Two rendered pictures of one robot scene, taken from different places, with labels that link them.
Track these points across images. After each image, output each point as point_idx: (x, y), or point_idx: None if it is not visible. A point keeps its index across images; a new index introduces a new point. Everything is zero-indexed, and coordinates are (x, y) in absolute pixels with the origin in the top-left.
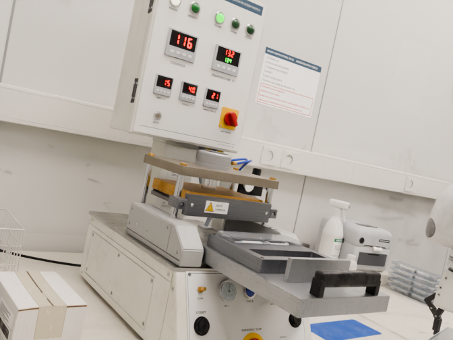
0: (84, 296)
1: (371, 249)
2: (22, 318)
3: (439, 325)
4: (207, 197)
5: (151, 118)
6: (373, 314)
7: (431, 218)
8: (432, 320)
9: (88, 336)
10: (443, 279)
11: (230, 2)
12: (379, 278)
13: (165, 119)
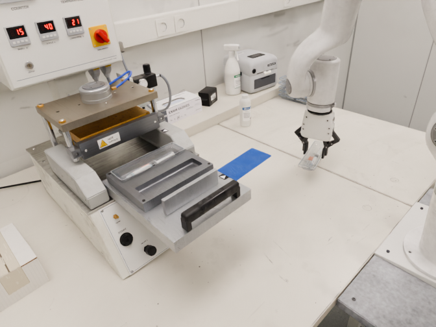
0: (52, 213)
1: (262, 74)
2: None
3: (307, 146)
4: (96, 138)
5: (24, 70)
6: (266, 134)
7: (288, 79)
8: None
9: (57, 259)
10: (305, 118)
11: None
12: (238, 186)
13: (38, 64)
